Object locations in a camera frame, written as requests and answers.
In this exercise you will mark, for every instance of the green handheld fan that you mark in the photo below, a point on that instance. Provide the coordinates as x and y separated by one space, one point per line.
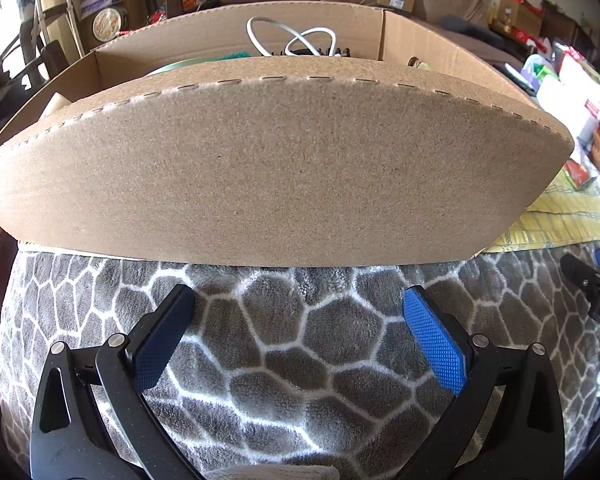
180 64

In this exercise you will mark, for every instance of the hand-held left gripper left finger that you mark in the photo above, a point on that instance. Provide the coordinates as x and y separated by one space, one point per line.
160 345

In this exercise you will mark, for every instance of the green scouring pad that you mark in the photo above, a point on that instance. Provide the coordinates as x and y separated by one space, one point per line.
235 55

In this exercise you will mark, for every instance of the grey pillow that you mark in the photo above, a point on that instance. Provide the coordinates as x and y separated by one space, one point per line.
465 25

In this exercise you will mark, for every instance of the yellow plaid cloth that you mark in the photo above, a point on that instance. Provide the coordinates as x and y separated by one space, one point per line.
570 215

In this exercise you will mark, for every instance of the red flat packet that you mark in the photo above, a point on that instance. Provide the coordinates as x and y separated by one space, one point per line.
580 172

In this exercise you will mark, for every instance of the white mop metal pole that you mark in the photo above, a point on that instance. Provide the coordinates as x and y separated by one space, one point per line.
42 10

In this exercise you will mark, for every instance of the small cardboard box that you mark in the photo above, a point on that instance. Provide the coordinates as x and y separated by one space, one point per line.
396 1

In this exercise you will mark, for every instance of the dark chair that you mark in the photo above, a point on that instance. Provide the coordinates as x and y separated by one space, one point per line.
40 67

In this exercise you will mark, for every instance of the dark wooden cabinet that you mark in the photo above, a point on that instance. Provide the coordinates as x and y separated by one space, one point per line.
565 25

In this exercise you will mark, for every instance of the large cardboard box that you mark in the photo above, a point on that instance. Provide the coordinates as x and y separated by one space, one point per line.
280 160

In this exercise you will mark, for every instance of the grey patterned blanket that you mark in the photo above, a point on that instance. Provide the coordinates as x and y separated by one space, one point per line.
305 335

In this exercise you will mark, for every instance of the black remote control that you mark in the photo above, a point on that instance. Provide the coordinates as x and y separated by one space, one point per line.
512 77

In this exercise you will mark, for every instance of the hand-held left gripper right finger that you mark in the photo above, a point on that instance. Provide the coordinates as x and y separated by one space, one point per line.
435 345

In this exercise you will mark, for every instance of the white tissue box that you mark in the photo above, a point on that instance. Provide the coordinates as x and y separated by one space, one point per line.
560 105

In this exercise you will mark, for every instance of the purple green plastic containers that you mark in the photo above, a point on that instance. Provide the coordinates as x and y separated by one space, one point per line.
540 67

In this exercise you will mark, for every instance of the cardboard box red top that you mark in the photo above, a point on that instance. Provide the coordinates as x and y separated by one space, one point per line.
517 15

